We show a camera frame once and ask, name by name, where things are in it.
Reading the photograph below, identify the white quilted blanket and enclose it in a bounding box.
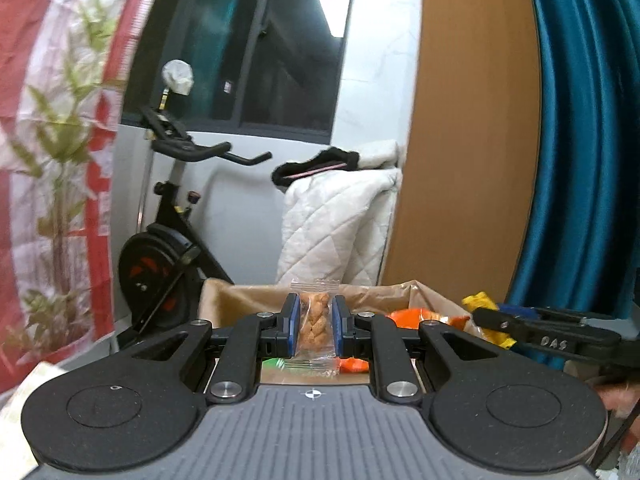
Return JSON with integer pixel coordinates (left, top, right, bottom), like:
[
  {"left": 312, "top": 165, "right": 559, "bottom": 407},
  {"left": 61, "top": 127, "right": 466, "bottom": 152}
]
[{"left": 276, "top": 140, "right": 404, "bottom": 288}]

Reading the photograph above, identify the teal curtain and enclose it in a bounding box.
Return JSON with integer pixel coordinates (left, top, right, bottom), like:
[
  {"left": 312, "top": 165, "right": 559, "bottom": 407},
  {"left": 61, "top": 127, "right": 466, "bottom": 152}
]
[{"left": 502, "top": 0, "right": 640, "bottom": 322}]

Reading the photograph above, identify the wooden panel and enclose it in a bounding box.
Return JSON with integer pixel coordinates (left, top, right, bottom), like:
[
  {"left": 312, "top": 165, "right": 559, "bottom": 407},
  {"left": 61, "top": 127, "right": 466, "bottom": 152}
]
[{"left": 381, "top": 0, "right": 545, "bottom": 308}]

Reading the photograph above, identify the clear twisted cracker packet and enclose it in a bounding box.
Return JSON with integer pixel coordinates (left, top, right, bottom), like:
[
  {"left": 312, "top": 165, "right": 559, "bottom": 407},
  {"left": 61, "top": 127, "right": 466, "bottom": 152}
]
[{"left": 290, "top": 277, "right": 342, "bottom": 377}]

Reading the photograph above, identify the black exercise bike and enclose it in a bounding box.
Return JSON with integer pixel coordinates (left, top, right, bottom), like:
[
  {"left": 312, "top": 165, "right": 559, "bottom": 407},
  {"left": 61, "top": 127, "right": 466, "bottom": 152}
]
[{"left": 117, "top": 59, "right": 274, "bottom": 348}]

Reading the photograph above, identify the person's right hand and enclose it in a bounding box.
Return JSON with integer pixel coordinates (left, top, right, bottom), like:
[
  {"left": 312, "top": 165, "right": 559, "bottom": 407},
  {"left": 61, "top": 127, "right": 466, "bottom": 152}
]
[{"left": 596, "top": 381, "right": 638, "bottom": 420}]

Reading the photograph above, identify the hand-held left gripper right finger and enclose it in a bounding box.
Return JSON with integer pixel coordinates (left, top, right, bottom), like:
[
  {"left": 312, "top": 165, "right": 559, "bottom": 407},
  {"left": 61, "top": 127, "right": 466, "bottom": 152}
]
[{"left": 332, "top": 294, "right": 502, "bottom": 405}]

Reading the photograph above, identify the dark window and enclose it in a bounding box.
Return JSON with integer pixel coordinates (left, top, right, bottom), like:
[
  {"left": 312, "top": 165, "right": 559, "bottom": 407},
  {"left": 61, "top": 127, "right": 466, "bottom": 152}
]
[{"left": 121, "top": 0, "right": 360, "bottom": 144}]

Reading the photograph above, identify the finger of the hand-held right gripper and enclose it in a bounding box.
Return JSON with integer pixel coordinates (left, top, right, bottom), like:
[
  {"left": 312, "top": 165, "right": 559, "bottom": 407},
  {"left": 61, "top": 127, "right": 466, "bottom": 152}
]
[
  {"left": 499, "top": 302, "right": 640, "bottom": 332},
  {"left": 472, "top": 307, "right": 640, "bottom": 367}
]

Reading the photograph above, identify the black garment with pink strip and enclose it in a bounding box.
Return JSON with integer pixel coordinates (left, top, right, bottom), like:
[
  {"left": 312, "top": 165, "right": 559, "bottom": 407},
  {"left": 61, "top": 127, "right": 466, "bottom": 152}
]
[{"left": 271, "top": 146, "right": 362, "bottom": 194}]

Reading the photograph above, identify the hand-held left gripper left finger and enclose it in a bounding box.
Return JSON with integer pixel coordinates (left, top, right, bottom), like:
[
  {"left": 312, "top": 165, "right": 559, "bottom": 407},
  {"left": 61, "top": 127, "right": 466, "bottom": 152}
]
[{"left": 131, "top": 293, "right": 301, "bottom": 405}]

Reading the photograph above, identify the wall poster with plants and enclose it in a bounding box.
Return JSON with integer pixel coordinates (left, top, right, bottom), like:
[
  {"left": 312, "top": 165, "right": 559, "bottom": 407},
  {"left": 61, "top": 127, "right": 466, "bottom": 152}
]
[{"left": 0, "top": 0, "right": 172, "bottom": 397}]

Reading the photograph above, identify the orange snack packet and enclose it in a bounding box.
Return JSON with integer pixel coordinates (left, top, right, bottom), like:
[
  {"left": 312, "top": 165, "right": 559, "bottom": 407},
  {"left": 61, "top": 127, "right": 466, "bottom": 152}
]
[{"left": 340, "top": 307, "right": 472, "bottom": 375}]

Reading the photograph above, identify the cardboard box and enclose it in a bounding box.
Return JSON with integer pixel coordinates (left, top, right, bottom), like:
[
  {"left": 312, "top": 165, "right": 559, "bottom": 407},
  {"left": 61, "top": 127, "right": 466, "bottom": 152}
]
[{"left": 197, "top": 279, "right": 478, "bottom": 397}]

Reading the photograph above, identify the yellow snack packet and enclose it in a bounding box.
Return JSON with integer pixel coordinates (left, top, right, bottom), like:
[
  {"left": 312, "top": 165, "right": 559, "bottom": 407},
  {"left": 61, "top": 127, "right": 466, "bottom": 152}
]
[{"left": 461, "top": 290, "right": 519, "bottom": 352}]

